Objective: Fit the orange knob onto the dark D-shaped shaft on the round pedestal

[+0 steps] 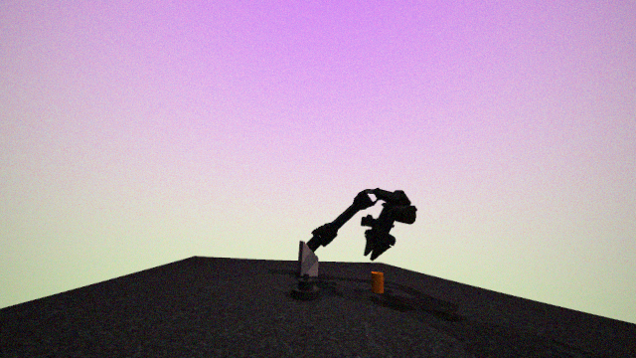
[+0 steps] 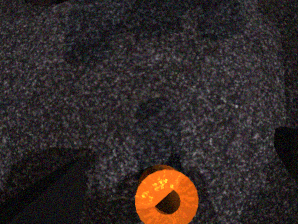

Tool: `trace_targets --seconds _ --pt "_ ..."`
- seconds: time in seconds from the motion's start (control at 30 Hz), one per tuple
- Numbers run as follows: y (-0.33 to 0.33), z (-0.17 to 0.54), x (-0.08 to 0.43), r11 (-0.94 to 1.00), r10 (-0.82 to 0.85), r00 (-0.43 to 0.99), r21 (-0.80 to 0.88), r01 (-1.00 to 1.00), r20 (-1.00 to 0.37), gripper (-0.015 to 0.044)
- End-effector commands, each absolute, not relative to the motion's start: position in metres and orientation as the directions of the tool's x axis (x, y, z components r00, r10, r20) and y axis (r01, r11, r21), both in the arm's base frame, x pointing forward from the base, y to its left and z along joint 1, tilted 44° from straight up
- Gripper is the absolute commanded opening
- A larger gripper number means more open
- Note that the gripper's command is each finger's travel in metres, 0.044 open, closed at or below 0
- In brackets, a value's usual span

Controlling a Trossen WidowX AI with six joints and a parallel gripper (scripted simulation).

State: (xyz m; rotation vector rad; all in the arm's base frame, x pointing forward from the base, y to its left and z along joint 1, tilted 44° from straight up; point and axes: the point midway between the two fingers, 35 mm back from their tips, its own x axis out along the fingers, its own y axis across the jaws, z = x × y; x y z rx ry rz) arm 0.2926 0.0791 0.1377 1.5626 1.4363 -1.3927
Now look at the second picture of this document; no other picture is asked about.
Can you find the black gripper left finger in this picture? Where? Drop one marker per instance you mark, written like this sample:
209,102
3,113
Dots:
56,199

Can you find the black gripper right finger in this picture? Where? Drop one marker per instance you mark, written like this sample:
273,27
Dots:
286,145

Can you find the orange knob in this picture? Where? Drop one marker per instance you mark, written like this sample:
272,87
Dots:
165,196

